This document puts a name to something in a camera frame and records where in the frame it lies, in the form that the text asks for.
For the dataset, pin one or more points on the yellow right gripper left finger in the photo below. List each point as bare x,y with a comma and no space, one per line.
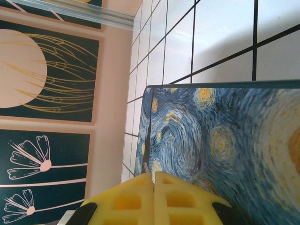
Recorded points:
126,201

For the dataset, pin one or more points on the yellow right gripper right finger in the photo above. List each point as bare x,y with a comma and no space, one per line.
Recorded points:
182,201

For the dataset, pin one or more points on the starry night painted box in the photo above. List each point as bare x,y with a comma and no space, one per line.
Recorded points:
222,140

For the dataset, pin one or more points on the aluminium corner post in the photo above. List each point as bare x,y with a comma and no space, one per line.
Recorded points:
93,14

